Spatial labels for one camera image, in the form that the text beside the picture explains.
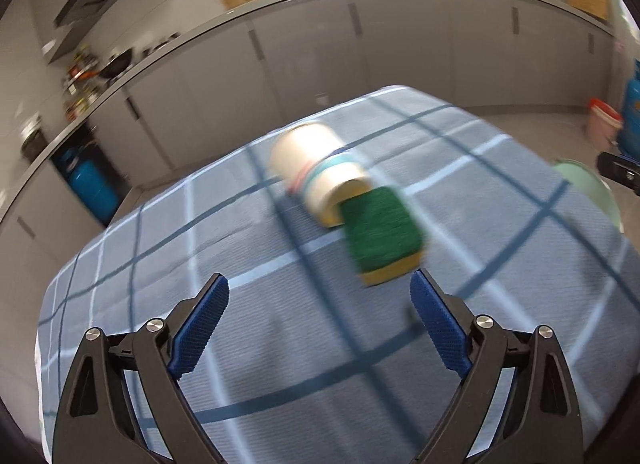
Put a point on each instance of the grey kitchen base cabinets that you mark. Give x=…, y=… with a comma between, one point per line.
x=410, y=54

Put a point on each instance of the white paper cup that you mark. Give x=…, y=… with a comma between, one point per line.
x=312, y=156

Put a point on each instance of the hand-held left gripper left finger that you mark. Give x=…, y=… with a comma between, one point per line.
x=200, y=329

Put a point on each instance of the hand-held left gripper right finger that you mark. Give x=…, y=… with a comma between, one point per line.
x=440, y=321

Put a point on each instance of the black wok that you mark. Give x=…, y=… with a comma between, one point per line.
x=116, y=65

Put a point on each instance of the green and yellow sponge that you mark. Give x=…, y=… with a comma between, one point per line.
x=382, y=226

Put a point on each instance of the blue gas cylinder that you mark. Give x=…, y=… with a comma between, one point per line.
x=91, y=184
x=631, y=109

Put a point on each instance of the blue plaid tablecloth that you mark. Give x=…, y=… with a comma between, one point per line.
x=200, y=229

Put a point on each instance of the spice rack with bottles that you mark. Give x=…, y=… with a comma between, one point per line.
x=80, y=81

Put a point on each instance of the pink bucket with red lid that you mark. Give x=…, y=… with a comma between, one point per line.
x=602, y=124

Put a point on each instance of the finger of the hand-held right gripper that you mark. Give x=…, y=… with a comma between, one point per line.
x=617, y=169

